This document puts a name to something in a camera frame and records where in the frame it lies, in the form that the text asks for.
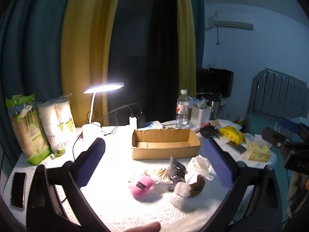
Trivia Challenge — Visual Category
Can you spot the white sock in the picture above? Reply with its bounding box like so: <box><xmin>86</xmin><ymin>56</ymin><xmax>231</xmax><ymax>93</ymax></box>
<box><xmin>185</xmin><ymin>156</ymin><xmax>218</xmax><ymax>182</ymax></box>

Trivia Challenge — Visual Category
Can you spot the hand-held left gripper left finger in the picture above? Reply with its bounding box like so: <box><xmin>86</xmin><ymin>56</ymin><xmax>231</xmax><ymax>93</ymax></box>
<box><xmin>26</xmin><ymin>137</ymin><xmax>114</xmax><ymax>232</ymax></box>

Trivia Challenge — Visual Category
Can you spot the grey radiator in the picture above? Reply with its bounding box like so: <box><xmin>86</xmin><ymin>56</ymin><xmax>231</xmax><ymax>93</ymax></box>
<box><xmin>246</xmin><ymin>68</ymin><xmax>309</xmax><ymax>124</ymax></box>

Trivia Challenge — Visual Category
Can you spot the white tree-print paper cup pack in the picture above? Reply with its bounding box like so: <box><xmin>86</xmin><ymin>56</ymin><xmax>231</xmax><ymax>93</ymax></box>
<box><xmin>37</xmin><ymin>94</ymin><xmax>78</xmax><ymax>156</ymax></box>

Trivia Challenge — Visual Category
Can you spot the bag of cotton swabs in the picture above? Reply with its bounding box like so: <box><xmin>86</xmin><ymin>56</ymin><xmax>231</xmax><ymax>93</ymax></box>
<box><xmin>128</xmin><ymin>167</ymin><xmax>177</xmax><ymax>191</ymax></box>

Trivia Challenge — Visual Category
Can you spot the steel thermos cup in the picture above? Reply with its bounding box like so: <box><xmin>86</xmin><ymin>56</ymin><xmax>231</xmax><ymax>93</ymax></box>
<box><xmin>210</xmin><ymin>99</ymin><xmax>221</xmax><ymax>121</ymax></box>

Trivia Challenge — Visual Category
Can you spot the yellow tissue pack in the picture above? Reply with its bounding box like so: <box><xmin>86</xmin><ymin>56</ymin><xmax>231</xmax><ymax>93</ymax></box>
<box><xmin>246</xmin><ymin>140</ymin><xmax>272</xmax><ymax>162</ymax></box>

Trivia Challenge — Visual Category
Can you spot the white textured table cover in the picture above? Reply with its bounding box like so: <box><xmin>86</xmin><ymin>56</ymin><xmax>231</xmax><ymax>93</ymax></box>
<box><xmin>2</xmin><ymin>118</ymin><xmax>278</xmax><ymax>232</ymax></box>

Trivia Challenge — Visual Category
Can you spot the white air conditioner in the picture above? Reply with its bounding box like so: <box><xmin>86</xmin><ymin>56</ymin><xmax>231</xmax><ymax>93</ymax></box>
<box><xmin>208</xmin><ymin>14</ymin><xmax>254</xmax><ymax>31</ymax></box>

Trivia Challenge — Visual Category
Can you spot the yellow plastic bag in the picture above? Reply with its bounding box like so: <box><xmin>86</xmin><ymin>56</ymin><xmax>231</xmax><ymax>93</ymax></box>
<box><xmin>218</xmin><ymin>125</ymin><xmax>246</xmax><ymax>144</ymax></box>

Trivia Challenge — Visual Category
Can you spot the green paper cup pack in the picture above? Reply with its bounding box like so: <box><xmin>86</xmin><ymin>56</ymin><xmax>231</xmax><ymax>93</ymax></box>
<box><xmin>5</xmin><ymin>94</ymin><xmax>52</xmax><ymax>165</ymax></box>

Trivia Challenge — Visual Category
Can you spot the black smartphone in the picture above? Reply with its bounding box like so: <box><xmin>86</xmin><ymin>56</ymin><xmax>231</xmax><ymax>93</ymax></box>
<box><xmin>10</xmin><ymin>171</ymin><xmax>26</xmax><ymax>209</ymax></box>

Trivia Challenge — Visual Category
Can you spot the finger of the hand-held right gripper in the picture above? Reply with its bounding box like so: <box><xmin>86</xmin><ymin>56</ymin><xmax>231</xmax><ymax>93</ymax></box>
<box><xmin>276</xmin><ymin>118</ymin><xmax>302</xmax><ymax>133</ymax></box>
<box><xmin>262</xmin><ymin>127</ymin><xmax>290</xmax><ymax>148</ymax></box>

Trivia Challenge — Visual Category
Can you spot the black round zip case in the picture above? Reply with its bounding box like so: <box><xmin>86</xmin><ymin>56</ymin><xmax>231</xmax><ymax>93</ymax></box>
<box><xmin>200</xmin><ymin>125</ymin><xmax>219</xmax><ymax>139</ymax></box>

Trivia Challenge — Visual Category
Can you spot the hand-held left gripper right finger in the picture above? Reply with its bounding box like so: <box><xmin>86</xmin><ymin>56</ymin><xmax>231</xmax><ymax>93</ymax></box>
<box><xmin>200</xmin><ymin>138</ymin><xmax>283</xmax><ymax>232</ymax></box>

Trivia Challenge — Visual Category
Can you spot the black charger cable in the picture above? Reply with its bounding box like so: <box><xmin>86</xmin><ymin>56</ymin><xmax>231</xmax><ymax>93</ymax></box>
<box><xmin>72</xmin><ymin>103</ymin><xmax>143</xmax><ymax>150</ymax></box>

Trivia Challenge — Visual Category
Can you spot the yellow curtain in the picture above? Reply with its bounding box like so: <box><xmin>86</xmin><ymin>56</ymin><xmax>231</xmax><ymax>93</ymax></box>
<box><xmin>61</xmin><ymin>0</ymin><xmax>123</xmax><ymax>126</ymax></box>
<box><xmin>174</xmin><ymin>0</ymin><xmax>197</xmax><ymax>97</ymax></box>

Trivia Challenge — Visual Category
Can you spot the bubble wrap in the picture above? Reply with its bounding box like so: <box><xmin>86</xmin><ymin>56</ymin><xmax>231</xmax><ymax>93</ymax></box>
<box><xmin>169</xmin><ymin>181</ymin><xmax>194</xmax><ymax>209</ymax></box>

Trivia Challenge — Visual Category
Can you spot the person's left hand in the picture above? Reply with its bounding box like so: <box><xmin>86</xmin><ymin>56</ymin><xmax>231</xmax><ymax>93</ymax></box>
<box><xmin>113</xmin><ymin>222</ymin><xmax>162</xmax><ymax>232</ymax></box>

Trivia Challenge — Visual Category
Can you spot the cardboard box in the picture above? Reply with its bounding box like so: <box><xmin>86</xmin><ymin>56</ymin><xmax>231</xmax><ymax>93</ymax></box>
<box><xmin>132</xmin><ymin>128</ymin><xmax>201</xmax><ymax>160</ymax></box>

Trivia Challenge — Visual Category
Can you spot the clear water bottle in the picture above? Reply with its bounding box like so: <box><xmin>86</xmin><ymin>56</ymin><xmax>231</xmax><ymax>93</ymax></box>
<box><xmin>175</xmin><ymin>89</ymin><xmax>190</xmax><ymax>130</ymax></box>

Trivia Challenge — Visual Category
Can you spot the white plastic basket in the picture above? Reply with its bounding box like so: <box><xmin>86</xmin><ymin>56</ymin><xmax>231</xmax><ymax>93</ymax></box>
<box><xmin>191</xmin><ymin>105</ymin><xmax>212</xmax><ymax>127</ymax></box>

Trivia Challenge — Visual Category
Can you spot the black monitor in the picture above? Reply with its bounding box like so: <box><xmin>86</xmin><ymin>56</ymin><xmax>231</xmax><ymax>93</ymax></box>
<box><xmin>197</xmin><ymin>67</ymin><xmax>234</xmax><ymax>97</ymax></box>

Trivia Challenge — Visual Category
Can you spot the black charger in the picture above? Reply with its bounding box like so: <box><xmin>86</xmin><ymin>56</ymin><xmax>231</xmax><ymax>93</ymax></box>
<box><xmin>136</xmin><ymin>112</ymin><xmax>146</xmax><ymax>128</ymax></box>

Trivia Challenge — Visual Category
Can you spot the white desk lamp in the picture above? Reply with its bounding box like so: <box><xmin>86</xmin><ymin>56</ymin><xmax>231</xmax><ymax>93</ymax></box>
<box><xmin>81</xmin><ymin>82</ymin><xmax>125</xmax><ymax>148</ymax></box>

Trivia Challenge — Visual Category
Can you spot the pink plush pouch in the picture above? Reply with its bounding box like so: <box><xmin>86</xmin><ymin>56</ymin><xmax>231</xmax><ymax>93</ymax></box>
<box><xmin>128</xmin><ymin>174</ymin><xmax>155</xmax><ymax>200</ymax></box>

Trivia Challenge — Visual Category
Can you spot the teal curtain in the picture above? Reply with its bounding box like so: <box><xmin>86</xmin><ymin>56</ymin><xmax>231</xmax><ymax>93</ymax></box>
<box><xmin>0</xmin><ymin>0</ymin><xmax>78</xmax><ymax>155</ymax></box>
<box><xmin>188</xmin><ymin>0</ymin><xmax>205</xmax><ymax>68</ymax></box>

